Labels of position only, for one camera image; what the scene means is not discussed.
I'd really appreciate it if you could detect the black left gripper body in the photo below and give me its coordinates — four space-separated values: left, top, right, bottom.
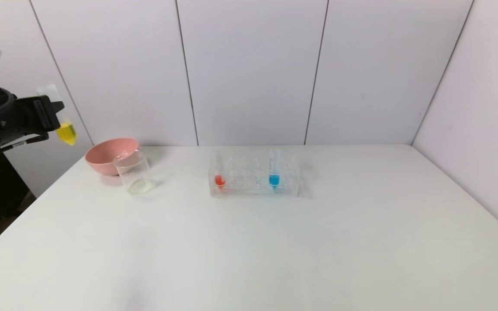
0 95 61 138

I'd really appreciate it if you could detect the test tube with yellow pigment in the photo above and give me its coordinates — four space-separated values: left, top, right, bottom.
37 84 78 146

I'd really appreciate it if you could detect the test tube with blue pigment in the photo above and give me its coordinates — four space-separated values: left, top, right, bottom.
268 150 282 189

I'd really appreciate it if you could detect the clear glass beaker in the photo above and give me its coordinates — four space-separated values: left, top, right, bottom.
114 151 156 195

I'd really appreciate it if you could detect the test tube with red pigment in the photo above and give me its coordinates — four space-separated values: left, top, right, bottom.
214 152 227 190

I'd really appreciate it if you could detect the clear acrylic test tube rack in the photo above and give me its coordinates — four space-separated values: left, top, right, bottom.
208 155 302 197

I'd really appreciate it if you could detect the pink bowl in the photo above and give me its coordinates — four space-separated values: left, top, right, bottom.
85 138 140 176

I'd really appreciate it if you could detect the thin black cable white label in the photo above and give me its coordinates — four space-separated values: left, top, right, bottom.
0 133 50 151

